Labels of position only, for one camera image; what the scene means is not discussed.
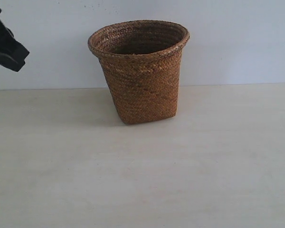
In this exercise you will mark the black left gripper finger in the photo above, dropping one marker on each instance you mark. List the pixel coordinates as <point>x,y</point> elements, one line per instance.
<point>12,53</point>

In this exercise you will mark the brown woven wicker basket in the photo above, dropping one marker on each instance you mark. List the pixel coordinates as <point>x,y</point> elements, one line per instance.
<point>141,62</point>

